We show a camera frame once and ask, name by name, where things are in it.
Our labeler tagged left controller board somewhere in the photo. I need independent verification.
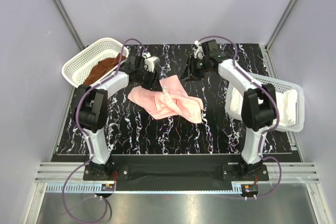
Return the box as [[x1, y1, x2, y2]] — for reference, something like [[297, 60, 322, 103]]
[[101, 182, 116, 192]]

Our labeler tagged pink towel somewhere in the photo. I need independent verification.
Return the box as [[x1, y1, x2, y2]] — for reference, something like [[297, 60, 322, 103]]
[[128, 75, 204, 124]]

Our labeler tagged white perforated basket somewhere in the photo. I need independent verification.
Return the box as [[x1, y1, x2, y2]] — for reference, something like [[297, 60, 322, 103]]
[[61, 38, 129, 88], [225, 73, 305, 132]]

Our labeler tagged white perforated basket right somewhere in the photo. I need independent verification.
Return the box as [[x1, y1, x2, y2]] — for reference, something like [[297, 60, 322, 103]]
[[225, 73, 305, 132]]

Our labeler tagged white perforated basket left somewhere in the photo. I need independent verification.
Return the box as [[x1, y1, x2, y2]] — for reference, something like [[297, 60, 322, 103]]
[[61, 38, 129, 88]]

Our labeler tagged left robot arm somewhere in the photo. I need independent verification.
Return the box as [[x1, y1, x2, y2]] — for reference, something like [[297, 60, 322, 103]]
[[72, 54, 162, 180]]

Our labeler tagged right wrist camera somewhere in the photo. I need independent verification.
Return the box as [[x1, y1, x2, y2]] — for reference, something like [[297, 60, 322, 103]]
[[194, 40, 204, 59]]

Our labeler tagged right controller board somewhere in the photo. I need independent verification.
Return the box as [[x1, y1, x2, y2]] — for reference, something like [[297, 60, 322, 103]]
[[242, 184, 259, 197]]

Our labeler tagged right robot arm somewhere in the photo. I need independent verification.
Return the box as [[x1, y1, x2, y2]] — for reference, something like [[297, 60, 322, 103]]
[[181, 36, 279, 180]]

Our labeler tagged white towel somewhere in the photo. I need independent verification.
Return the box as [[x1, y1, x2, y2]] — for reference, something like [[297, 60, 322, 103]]
[[225, 88, 298, 128]]

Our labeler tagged controller board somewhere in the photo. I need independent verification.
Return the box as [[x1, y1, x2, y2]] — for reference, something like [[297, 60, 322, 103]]
[[242, 184, 259, 197], [101, 182, 116, 192]]

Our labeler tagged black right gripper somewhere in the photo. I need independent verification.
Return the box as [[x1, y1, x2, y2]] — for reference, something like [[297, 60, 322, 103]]
[[179, 56, 209, 83]]

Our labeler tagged brown towel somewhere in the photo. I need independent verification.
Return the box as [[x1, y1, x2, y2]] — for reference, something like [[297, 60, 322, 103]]
[[84, 54, 126, 86]]

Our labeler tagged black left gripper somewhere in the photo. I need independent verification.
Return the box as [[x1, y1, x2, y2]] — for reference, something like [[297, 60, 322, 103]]
[[135, 67, 163, 92]]

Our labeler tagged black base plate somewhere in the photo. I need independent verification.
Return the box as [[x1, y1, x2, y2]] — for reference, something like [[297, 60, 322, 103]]
[[83, 154, 269, 192]]

